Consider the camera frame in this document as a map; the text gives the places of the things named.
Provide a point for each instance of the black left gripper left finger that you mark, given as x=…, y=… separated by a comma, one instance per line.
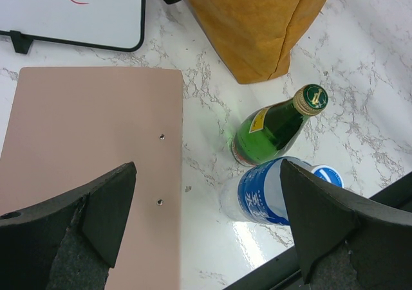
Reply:
x=70, y=241

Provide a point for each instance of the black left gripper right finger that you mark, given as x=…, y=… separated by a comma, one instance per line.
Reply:
x=344, y=240

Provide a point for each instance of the green glass bottle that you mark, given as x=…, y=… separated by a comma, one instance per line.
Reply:
x=269, y=132

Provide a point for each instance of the yellow canvas tote bag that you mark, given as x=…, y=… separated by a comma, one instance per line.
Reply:
x=254, y=38

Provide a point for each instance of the left clear water bottle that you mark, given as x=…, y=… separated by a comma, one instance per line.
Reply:
x=256, y=196

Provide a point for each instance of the pink notebook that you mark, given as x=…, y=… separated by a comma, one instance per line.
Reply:
x=70, y=125

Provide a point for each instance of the small whiteboard with writing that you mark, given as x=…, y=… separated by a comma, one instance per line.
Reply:
x=116, y=25

